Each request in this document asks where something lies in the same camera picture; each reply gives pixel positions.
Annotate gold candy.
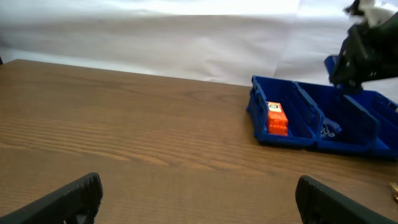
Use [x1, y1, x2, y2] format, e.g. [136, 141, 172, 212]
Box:
[389, 182, 398, 203]

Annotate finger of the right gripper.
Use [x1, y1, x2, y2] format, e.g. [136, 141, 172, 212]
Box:
[328, 24, 364, 94]

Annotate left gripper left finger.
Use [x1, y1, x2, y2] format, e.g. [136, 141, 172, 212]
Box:
[0, 172, 104, 224]

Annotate blue tray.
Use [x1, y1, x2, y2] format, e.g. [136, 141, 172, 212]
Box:
[246, 75, 398, 161]

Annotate orange candy box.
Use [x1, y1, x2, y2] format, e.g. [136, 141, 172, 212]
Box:
[266, 101, 289, 137]

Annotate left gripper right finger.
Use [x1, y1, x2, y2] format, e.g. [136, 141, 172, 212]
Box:
[295, 174, 398, 224]

